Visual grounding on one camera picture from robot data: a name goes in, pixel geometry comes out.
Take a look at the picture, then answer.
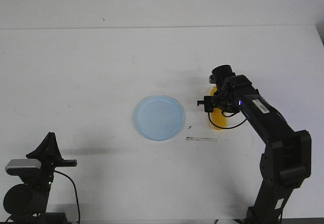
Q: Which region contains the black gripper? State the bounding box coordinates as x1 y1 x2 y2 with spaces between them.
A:
26 132 77 181
197 65 239 114

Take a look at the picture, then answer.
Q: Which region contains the yellow corn cob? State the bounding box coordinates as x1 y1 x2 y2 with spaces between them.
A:
209 86 228 131

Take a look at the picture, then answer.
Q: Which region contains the light blue round plate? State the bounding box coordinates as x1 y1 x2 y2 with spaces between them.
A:
134 95 184 141

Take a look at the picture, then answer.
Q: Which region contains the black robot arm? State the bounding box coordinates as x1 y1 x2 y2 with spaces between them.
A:
197 65 311 223
3 132 80 223

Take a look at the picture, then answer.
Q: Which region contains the clear tape strip horizontal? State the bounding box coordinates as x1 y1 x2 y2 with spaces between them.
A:
186 137 218 142

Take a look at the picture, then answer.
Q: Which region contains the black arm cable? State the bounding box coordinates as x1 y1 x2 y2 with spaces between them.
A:
208 109 248 129
53 170 81 222

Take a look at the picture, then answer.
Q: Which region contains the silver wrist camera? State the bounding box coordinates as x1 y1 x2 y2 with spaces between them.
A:
5 159 42 176
209 75 215 84

